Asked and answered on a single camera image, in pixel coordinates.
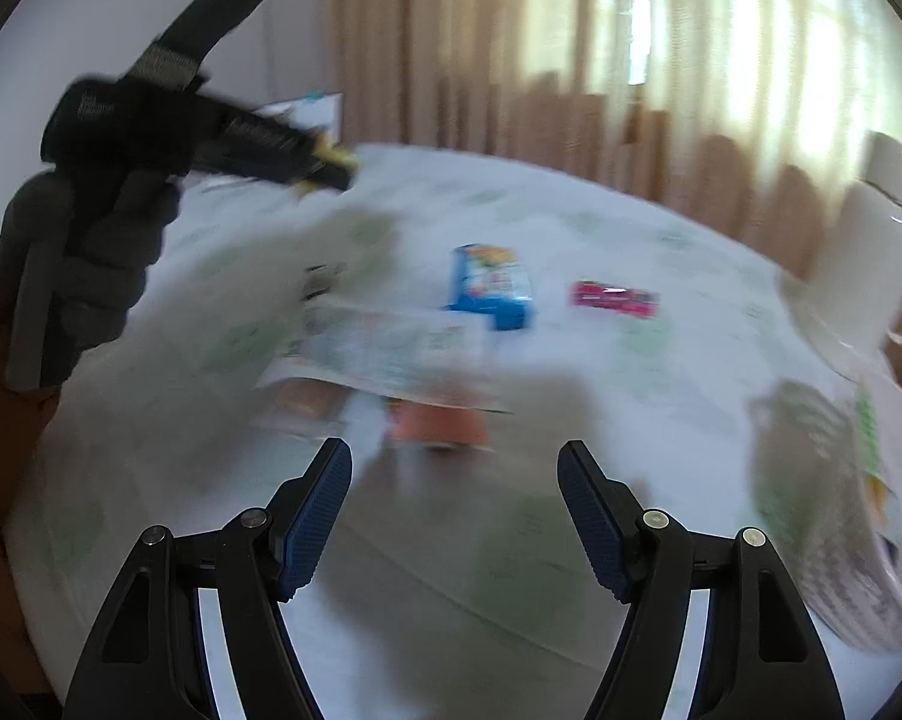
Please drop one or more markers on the blue snack packet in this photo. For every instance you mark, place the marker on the blue snack packet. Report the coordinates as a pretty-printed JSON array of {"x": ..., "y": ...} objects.
[{"x": 488, "y": 289}]

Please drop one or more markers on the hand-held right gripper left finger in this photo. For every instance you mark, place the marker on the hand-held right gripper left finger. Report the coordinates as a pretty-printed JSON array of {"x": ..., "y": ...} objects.
[{"x": 316, "y": 517}]

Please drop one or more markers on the green striped snack packet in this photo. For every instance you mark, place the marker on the green striped snack packet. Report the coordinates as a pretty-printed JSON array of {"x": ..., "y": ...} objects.
[{"x": 868, "y": 424}]

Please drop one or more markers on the pink candy packet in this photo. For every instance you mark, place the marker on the pink candy packet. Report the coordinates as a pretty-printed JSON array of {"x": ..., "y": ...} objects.
[{"x": 614, "y": 298}]

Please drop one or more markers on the beige curtain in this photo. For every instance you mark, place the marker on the beige curtain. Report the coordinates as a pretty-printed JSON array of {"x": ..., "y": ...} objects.
[{"x": 608, "y": 52}]

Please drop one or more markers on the white thermos jug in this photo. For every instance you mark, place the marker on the white thermos jug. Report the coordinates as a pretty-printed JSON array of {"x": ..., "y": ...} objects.
[{"x": 863, "y": 270}]

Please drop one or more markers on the white plastic basket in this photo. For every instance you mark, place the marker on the white plastic basket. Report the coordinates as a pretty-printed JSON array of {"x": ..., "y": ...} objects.
[{"x": 818, "y": 510}]

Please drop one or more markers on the orange swirl snack packet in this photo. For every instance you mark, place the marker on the orange swirl snack packet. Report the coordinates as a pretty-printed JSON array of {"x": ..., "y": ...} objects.
[{"x": 440, "y": 426}]

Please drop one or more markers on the pale printed snack packet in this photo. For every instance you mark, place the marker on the pale printed snack packet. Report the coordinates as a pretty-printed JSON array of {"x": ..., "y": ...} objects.
[{"x": 391, "y": 352}]

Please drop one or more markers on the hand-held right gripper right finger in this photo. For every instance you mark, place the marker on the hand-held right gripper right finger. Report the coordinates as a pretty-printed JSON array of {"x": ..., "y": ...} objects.
[{"x": 597, "y": 519}]

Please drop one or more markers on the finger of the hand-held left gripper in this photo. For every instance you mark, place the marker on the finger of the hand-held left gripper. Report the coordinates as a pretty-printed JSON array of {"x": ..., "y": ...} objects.
[{"x": 278, "y": 146}]

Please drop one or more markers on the person's left hand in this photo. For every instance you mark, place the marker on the person's left hand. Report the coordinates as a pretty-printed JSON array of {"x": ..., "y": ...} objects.
[{"x": 99, "y": 277}]

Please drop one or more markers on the brown snack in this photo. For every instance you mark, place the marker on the brown snack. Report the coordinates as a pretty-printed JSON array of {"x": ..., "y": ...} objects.
[{"x": 305, "y": 401}]

